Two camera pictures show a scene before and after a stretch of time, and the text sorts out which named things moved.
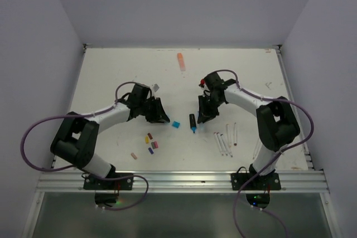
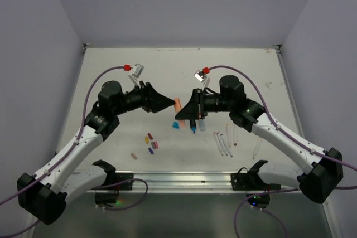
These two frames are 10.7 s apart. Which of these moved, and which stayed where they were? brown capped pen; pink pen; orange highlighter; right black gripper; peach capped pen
Moved: right black gripper; orange highlighter
Stayed: peach capped pen; brown capped pen; pink pen
